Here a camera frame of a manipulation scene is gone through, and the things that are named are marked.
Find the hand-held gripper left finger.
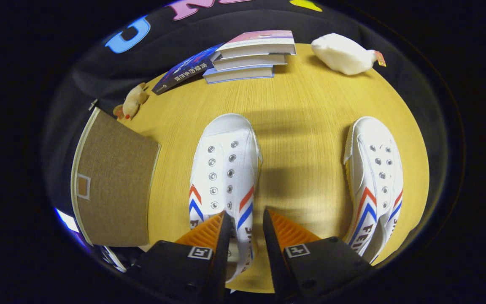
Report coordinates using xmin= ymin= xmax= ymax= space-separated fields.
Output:
xmin=126 ymin=210 xmax=233 ymax=304

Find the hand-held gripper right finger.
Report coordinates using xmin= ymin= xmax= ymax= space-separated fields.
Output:
xmin=262 ymin=208 xmax=373 ymax=304

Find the white canvas shoe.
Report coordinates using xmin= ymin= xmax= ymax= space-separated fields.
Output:
xmin=189 ymin=113 xmax=264 ymax=284
xmin=343 ymin=116 xmax=405 ymax=265

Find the brown woven storage box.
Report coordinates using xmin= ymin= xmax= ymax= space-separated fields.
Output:
xmin=70 ymin=107 xmax=162 ymax=248

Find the brown plush toy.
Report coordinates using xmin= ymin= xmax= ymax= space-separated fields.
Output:
xmin=113 ymin=82 xmax=150 ymax=121

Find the light blue cover book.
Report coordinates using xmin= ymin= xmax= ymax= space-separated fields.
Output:
xmin=202 ymin=64 xmax=275 ymax=84

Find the dark blue book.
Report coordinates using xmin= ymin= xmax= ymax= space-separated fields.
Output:
xmin=152 ymin=42 xmax=225 ymax=95

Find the grey cover book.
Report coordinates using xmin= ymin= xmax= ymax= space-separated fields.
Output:
xmin=211 ymin=54 xmax=289 ymax=72

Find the white plush toy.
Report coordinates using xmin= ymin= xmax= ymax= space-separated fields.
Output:
xmin=310 ymin=33 xmax=387 ymax=76

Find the pink cover book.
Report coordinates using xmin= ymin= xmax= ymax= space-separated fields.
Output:
xmin=215 ymin=30 xmax=297 ymax=60

